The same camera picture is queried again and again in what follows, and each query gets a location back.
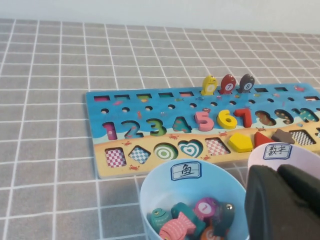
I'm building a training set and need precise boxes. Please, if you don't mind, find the brown wooden star piece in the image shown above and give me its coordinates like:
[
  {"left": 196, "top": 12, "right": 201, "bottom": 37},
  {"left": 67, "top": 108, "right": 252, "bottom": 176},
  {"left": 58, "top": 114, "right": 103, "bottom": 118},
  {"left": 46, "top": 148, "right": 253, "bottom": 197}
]
[{"left": 271, "top": 128, "right": 296, "bottom": 145}]

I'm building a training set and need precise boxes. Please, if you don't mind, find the white label marked 鱼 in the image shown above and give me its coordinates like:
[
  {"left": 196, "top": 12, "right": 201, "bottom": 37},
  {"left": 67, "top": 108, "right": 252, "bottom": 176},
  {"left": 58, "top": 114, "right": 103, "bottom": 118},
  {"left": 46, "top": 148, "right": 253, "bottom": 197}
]
[{"left": 170, "top": 161, "right": 202, "bottom": 181}]

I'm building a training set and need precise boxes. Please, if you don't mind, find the dark grey wooden fish piece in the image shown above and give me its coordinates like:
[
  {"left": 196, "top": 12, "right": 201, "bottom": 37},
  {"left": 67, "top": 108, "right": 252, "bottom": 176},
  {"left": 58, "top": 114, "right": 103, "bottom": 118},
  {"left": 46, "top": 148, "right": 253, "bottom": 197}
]
[{"left": 212, "top": 202, "right": 236, "bottom": 237}]

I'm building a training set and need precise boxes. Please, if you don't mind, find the red wooden number seven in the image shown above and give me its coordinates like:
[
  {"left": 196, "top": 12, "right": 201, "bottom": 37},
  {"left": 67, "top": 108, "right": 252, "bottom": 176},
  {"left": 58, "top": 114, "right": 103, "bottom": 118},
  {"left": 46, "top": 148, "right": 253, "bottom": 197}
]
[{"left": 233, "top": 108, "right": 255, "bottom": 128}]

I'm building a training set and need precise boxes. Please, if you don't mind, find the white label marked 数字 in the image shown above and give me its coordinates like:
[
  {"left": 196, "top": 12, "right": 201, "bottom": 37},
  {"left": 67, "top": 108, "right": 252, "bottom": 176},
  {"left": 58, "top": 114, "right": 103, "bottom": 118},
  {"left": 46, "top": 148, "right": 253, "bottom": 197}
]
[{"left": 262, "top": 142, "right": 293, "bottom": 161}]

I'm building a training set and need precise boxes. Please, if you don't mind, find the grey checked tablecloth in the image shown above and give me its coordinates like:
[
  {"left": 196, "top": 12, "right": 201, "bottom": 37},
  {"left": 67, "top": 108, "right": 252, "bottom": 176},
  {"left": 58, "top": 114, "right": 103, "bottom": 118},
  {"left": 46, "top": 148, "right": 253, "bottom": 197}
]
[{"left": 0, "top": 18, "right": 320, "bottom": 240}]

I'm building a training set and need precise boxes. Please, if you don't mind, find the magenta wooden fish piece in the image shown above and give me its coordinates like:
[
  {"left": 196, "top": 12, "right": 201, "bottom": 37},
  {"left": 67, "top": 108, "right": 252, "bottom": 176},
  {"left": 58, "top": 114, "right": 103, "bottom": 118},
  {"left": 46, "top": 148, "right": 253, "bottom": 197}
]
[{"left": 193, "top": 197, "right": 218, "bottom": 221}]

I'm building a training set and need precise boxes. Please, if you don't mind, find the brown wooden fish piece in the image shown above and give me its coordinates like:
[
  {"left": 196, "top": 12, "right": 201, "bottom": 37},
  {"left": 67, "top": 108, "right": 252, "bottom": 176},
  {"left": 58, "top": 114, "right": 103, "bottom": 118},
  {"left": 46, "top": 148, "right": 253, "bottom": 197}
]
[{"left": 237, "top": 73, "right": 256, "bottom": 94}]

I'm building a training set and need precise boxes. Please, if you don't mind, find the red wooden triangle piece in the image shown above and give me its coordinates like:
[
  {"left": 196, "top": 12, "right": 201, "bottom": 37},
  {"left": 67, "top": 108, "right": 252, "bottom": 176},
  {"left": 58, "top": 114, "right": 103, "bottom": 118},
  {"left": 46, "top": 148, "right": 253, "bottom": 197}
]
[{"left": 253, "top": 131, "right": 276, "bottom": 151}]

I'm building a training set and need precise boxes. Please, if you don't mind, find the yellow wooden number six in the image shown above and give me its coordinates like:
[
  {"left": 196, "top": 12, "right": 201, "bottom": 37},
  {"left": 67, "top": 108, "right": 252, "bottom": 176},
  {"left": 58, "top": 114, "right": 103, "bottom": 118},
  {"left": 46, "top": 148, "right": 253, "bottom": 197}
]
[{"left": 216, "top": 109, "right": 238, "bottom": 130}]

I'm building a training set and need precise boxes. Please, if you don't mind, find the yellow wooden fish piece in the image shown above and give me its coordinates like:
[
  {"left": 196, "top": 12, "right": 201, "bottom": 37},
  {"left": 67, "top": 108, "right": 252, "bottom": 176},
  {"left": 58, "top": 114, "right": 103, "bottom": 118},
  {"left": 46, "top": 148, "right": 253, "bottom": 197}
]
[{"left": 200, "top": 74, "right": 218, "bottom": 96}]

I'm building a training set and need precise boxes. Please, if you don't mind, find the light blue plastic bowl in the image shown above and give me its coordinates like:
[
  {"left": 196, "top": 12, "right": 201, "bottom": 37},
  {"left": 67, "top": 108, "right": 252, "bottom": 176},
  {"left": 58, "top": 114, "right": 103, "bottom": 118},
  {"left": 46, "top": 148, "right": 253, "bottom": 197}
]
[{"left": 138, "top": 158, "right": 251, "bottom": 240}]

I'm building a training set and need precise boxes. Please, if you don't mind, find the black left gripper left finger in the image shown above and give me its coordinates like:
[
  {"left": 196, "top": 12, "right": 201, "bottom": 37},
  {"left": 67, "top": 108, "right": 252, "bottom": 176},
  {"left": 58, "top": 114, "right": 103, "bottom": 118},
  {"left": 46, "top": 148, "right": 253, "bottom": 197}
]
[{"left": 244, "top": 164, "right": 320, "bottom": 240}]

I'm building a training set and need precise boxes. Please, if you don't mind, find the orange wooden fish piece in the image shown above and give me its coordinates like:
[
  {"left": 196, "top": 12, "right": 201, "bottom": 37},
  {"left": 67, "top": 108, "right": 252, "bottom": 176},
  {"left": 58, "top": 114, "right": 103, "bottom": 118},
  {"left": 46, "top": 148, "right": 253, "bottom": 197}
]
[{"left": 199, "top": 224, "right": 221, "bottom": 240}]

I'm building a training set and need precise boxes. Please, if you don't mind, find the pale pink plastic bowl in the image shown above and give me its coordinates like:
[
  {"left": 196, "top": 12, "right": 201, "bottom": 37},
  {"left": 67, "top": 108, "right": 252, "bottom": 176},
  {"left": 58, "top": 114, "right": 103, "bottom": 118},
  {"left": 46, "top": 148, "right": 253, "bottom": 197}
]
[{"left": 247, "top": 141, "right": 320, "bottom": 177}]

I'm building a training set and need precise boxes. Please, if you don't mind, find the red wooden fish piece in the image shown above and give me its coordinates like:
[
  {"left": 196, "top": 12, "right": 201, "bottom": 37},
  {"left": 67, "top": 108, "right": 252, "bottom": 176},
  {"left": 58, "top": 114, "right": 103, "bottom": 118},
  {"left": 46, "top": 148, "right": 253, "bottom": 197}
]
[{"left": 219, "top": 73, "right": 237, "bottom": 95}]

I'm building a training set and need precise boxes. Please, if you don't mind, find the colourful wooden puzzle board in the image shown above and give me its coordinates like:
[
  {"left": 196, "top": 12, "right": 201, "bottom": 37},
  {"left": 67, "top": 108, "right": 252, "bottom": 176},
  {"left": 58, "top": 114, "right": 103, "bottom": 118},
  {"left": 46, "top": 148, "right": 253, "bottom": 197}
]
[{"left": 85, "top": 82, "right": 320, "bottom": 180}]

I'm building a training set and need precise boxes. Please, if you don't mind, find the pink wooden number five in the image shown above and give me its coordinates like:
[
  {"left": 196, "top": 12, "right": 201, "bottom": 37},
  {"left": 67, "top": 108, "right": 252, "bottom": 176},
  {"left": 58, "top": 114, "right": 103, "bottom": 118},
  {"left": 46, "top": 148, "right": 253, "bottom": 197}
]
[{"left": 194, "top": 110, "right": 215, "bottom": 132}]

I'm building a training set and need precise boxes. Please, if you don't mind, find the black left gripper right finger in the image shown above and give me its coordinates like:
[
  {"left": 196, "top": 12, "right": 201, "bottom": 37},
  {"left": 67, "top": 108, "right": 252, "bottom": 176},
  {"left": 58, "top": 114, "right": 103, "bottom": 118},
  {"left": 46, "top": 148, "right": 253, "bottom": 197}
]
[{"left": 277, "top": 164, "right": 320, "bottom": 212}]

